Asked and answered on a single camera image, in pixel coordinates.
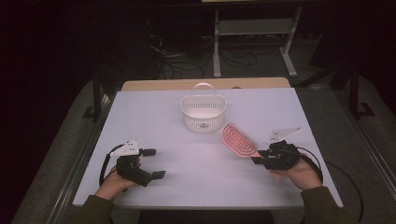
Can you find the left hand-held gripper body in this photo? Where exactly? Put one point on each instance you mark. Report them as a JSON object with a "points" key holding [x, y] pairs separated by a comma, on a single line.
{"points": [[130, 168]]}

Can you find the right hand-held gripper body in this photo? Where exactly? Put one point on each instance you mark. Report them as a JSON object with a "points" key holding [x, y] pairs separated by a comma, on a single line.
{"points": [[281, 155]]}

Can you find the pink hairbrush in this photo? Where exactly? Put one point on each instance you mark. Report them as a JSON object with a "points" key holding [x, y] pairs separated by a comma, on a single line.
{"points": [[238, 140]]}

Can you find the person's left hand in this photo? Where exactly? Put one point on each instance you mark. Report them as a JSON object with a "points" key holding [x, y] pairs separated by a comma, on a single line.
{"points": [[112, 185]]}

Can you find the person's right hand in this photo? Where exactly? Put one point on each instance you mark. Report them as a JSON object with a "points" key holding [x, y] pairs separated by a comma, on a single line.
{"points": [[303, 174]]}

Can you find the white perforated plastic basket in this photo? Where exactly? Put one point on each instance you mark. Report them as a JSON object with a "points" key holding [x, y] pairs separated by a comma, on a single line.
{"points": [[204, 124]]}

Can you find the black metal stand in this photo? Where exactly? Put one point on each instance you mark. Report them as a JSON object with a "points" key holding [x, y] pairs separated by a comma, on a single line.
{"points": [[96, 93], [354, 90]]}

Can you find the white metal stand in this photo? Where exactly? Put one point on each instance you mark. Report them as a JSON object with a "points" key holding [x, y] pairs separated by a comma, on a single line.
{"points": [[255, 26]]}

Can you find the metal floor rail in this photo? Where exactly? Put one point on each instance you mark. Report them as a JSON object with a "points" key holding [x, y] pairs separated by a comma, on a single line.
{"points": [[370, 146], [81, 155]]}

